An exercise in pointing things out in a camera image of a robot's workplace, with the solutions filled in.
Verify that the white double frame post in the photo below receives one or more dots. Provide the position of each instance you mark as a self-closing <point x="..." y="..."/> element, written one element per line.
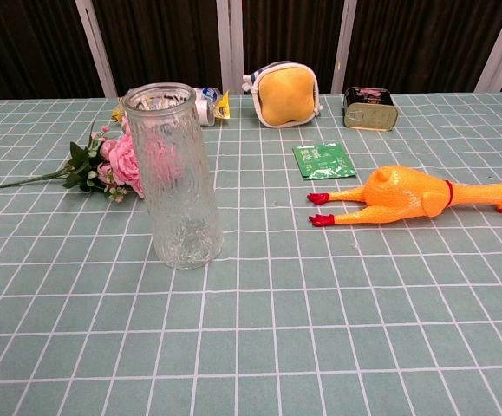
<point x="230" y="43"/>

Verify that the yellow pouch with white trim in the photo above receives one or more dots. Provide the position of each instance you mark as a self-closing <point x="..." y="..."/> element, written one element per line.
<point x="286" y="96"/>

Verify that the white slotted frame post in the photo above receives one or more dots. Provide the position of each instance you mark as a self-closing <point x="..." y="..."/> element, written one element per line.
<point x="96" y="47"/>

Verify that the orange rubber chicken toy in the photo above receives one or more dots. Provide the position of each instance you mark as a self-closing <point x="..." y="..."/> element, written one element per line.
<point x="400" y="190"/>

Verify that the white wide frame post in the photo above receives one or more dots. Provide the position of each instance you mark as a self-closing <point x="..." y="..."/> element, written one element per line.
<point x="500" y="47"/>

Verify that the green tea sachet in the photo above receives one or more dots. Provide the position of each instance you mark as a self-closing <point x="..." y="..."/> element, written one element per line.
<point x="322" y="161"/>

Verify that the pink artificial flower bouquet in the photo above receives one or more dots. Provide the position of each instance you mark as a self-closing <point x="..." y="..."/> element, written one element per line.
<point x="120" y="156"/>

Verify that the green grid tablecloth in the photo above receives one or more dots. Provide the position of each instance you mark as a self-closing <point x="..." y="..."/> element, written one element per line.
<point x="276" y="325"/>

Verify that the dark brown curtain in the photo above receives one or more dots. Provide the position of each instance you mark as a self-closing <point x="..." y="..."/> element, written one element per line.
<point x="159" y="39"/>

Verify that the white and yellow snack packet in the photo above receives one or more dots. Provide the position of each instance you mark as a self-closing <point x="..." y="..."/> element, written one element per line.
<point x="209" y="99"/>

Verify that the clear textured glass vase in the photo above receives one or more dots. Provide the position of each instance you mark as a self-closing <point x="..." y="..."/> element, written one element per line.
<point x="181" y="208"/>

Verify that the black and gold tin can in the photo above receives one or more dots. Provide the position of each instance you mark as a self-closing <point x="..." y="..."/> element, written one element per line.
<point x="369" y="115"/>

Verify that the white narrow frame post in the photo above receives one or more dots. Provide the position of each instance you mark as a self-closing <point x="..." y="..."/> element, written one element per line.
<point x="343" y="43"/>

